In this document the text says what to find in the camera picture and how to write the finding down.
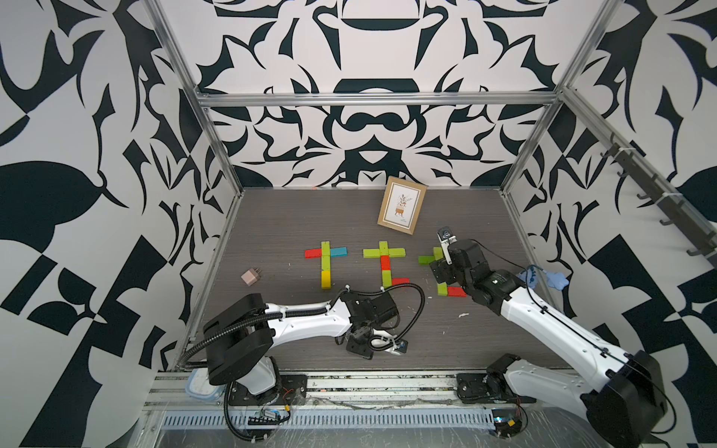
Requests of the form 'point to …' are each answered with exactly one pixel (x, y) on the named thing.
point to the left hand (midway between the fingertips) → (368, 332)
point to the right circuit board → (507, 422)
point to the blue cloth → (555, 281)
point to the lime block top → (372, 253)
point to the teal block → (339, 252)
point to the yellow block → (326, 279)
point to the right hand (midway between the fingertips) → (450, 251)
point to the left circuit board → (268, 417)
